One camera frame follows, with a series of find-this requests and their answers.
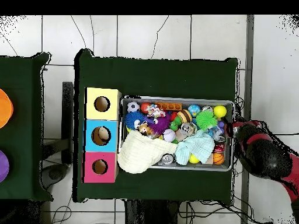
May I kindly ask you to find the green puffer ball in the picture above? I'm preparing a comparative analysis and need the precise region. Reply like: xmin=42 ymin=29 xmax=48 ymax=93
xmin=195 ymin=110 xmax=218 ymax=131

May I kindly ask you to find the orange basketball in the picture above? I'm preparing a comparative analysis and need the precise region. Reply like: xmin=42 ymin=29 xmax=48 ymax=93
xmin=212 ymin=152 xmax=225 ymax=166

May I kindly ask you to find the wooden box with three holes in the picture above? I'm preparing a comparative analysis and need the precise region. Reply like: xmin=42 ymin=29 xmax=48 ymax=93
xmin=82 ymin=87 xmax=122 ymax=184

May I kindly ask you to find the mint green cloth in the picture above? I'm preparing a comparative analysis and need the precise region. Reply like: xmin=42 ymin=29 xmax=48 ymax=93
xmin=174 ymin=129 xmax=215 ymax=166

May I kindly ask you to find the crushed drink can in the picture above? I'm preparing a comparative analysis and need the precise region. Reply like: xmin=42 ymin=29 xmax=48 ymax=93
xmin=180 ymin=122 xmax=197 ymax=137

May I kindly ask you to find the toy hamburger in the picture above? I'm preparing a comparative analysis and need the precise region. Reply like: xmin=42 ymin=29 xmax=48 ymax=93
xmin=176 ymin=109 xmax=193 ymax=124

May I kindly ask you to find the white baseball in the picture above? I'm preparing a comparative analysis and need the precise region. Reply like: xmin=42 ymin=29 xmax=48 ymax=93
xmin=162 ymin=128 xmax=176 ymax=142

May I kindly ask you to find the purple spiky toy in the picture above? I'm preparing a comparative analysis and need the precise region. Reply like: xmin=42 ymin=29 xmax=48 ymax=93
xmin=147 ymin=114 xmax=172 ymax=136

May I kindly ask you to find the cream waffle cloth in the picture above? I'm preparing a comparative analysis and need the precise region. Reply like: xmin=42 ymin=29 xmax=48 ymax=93
xmin=117 ymin=129 xmax=178 ymax=174

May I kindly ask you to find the dark green table cloth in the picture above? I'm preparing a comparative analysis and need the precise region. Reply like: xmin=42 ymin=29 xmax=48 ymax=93
xmin=0 ymin=52 xmax=54 ymax=202
xmin=72 ymin=48 xmax=239 ymax=203

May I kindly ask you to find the blue puffer ball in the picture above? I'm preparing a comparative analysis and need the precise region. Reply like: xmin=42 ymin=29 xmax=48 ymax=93
xmin=123 ymin=111 xmax=147 ymax=131

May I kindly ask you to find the soccer ball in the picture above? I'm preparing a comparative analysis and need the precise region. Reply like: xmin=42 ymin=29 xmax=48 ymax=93
xmin=126 ymin=101 xmax=140 ymax=113

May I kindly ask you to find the orange round object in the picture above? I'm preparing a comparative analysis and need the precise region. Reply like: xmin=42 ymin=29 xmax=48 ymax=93
xmin=0 ymin=88 xmax=14 ymax=130

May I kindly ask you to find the purple round object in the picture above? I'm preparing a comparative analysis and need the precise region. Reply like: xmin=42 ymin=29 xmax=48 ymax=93
xmin=0 ymin=150 xmax=11 ymax=183

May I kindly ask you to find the silver wire mesh bin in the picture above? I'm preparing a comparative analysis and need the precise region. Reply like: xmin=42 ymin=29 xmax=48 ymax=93
xmin=118 ymin=94 xmax=234 ymax=173

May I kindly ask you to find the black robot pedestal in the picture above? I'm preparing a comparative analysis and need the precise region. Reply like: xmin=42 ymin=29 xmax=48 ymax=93
xmin=124 ymin=199 xmax=181 ymax=224

